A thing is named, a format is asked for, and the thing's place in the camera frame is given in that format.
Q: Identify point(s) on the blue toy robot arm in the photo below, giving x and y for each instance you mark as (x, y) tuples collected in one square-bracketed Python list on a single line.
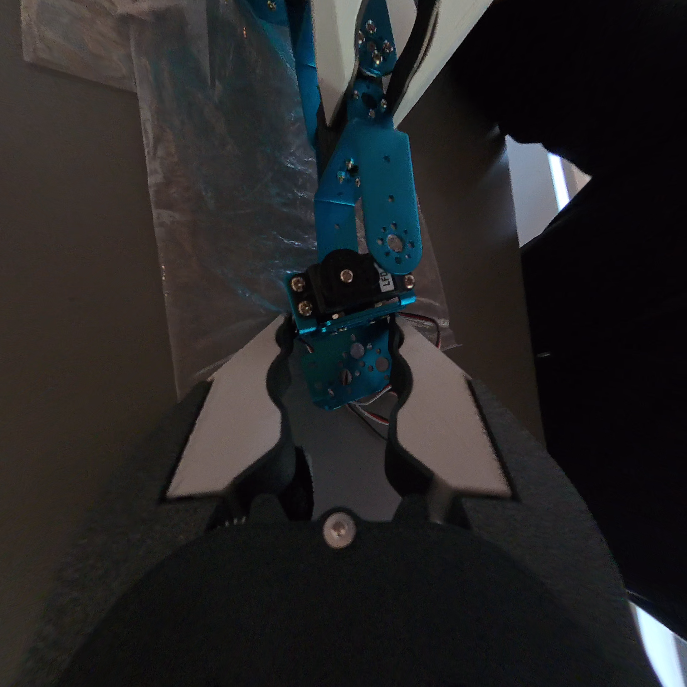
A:
[(386, 177)]

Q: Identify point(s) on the large clear plastic bag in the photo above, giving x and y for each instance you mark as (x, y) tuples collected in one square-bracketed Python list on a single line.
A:
[(214, 188)]

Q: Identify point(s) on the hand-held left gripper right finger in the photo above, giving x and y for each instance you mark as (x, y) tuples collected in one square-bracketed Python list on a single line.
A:
[(456, 429)]

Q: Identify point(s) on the grey desk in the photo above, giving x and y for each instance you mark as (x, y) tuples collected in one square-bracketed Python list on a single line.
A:
[(70, 241)]

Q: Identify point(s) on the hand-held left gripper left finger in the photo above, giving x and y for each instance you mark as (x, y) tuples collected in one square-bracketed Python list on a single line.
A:
[(225, 429)]

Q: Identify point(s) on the blue servo bracket assembly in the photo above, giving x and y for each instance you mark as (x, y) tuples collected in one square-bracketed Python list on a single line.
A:
[(343, 370)]

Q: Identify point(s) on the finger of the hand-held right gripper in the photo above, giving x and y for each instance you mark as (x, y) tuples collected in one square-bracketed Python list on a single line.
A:
[(440, 37), (335, 43)]

